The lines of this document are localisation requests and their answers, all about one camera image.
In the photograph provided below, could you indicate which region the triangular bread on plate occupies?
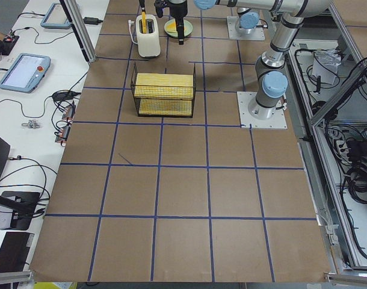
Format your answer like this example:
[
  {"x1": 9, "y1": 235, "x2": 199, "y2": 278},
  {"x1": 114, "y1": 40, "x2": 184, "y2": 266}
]
[{"x1": 165, "y1": 22, "x2": 177, "y2": 33}]

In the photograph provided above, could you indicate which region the light green plate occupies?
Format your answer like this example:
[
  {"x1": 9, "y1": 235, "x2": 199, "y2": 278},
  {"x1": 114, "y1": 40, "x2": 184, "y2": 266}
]
[{"x1": 164, "y1": 19, "x2": 193, "y2": 39}]

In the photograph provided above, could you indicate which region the near blue teach pendant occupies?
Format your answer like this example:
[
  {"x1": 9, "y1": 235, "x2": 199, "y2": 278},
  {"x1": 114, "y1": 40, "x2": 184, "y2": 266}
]
[{"x1": 0, "y1": 53, "x2": 51, "y2": 93}]

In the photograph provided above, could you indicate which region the black power adapter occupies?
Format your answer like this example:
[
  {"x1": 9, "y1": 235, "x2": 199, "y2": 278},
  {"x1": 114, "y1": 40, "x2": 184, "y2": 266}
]
[{"x1": 83, "y1": 17, "x2": 102, "y2": 25}]

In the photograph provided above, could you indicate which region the blue teach pendant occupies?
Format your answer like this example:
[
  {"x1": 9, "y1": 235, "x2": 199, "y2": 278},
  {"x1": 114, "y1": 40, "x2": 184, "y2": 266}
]
[
  {"x1": 0, "y1": 53, "x2": 51, "y2": 93},
  {"x1": 40, "y1": 2, "x2": 71, "y2": 30}
]

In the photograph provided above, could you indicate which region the far blue teach pendant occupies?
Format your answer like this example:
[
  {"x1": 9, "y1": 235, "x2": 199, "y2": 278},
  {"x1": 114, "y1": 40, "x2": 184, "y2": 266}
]
[{"x1": 40, "y1": 2, "x2": 71, "y2": 30}]

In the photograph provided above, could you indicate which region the aluminium frame post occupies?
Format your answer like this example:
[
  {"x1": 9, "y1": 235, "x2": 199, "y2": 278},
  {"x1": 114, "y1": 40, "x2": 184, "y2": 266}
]
[{"x1": 60, "y1": 0, "x2": 96, "y2": 63}]

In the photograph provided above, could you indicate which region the black wire basket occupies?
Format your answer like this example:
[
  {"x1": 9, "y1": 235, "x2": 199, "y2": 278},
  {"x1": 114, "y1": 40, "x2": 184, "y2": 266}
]
[{"x1": 130, "y1": 61, "x2": 197, "y2": 119}]

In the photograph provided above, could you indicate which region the wooden shelf board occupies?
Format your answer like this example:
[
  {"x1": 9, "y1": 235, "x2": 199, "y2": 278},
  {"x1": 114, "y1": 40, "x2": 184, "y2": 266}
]
[{"x1": 134, "y1": 73, "x2": 194, "y2": 116}]

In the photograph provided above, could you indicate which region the bread slice in toaster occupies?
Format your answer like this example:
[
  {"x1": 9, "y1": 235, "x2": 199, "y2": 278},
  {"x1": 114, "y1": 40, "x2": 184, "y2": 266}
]
[{"x1": 141, "y1": 10, "x2": 147, "y2": 34}]

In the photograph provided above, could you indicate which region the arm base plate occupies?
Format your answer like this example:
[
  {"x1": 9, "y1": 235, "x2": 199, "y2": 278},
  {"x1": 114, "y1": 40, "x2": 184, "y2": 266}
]
[
  {"x1": 226, "y1": 16, "x2": 265, "y2": 41},
  {"x1": 237, "y1": 92, "x2": 288, "y2": 129}
]

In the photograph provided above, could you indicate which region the white toaster power cable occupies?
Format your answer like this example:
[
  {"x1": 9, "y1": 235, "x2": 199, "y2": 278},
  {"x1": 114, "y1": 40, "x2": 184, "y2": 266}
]
[{"x1": 128, "y1": 19, "x2": 139, "y2": 45}]

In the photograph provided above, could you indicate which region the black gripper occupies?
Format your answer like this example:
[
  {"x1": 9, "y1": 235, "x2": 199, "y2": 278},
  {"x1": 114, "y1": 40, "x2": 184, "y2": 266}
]
[{"x1": 139, "y1": 0, "x2": 188, "y2": 45}]

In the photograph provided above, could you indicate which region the white toaster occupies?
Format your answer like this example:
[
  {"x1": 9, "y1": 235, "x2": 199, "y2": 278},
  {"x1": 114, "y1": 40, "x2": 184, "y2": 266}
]
[{"x1": 135, "y1": 14, "x2": 161, "y2": 58}]

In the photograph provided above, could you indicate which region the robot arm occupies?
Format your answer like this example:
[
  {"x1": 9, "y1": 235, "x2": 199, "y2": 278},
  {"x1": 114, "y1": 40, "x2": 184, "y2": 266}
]
[
  {"x1": 194, "y1": 0, "x2": 332, "y2": 120},
  {"x1": 154, "y1": 1, "x2": 260, "y2": 34}
]

